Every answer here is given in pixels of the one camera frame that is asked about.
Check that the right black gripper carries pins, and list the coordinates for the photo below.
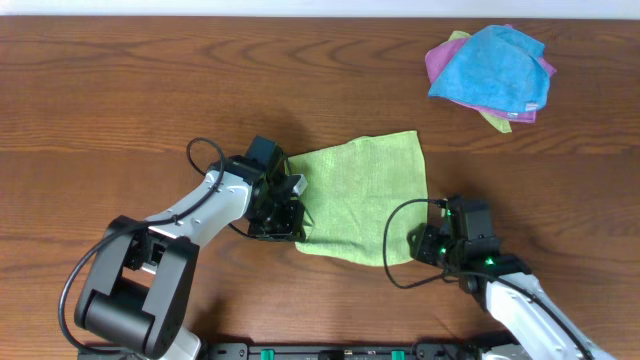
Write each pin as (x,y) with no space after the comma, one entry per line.
(420,249)

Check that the blue cloth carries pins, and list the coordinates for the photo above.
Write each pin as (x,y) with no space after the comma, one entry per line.
(495,70)

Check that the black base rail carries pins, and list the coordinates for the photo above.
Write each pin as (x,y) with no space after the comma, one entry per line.
(421,351)

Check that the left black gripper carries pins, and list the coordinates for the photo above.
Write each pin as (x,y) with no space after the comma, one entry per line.
(292,215)

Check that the olive green bottom cloth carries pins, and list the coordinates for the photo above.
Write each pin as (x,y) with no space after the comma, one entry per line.
(456,40)

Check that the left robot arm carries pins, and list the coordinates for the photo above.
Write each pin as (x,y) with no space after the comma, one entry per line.
(127,296)

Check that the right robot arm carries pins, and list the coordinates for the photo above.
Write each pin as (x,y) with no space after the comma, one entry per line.
(513,296)

